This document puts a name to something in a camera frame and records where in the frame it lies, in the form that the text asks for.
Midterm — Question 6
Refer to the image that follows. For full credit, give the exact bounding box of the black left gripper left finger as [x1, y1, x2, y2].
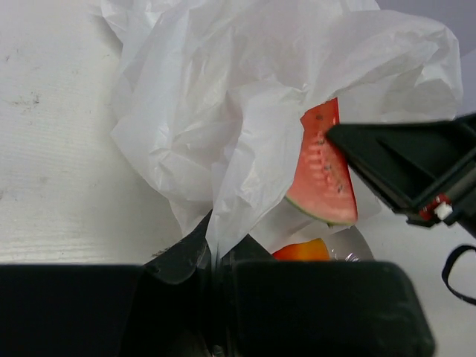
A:
[1, 218, 215, 356]

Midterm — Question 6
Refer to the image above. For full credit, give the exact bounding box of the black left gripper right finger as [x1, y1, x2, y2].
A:
[215, 237, 436, 356]

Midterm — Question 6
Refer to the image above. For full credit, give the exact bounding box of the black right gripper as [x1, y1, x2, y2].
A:
[327, 113, 475, 236]

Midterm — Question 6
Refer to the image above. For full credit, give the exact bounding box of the red orange fake mango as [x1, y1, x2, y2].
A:
[272, 239, 330, 261]

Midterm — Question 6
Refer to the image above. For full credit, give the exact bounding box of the fake watermelon slice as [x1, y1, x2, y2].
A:
[286, 98, 358, 225]

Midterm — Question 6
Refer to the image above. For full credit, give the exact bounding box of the white plastic bag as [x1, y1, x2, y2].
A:
[100, 1, 463, 254]

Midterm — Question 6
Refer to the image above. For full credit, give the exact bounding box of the white oval plate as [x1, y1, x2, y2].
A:
[323, 227, 374, 262]

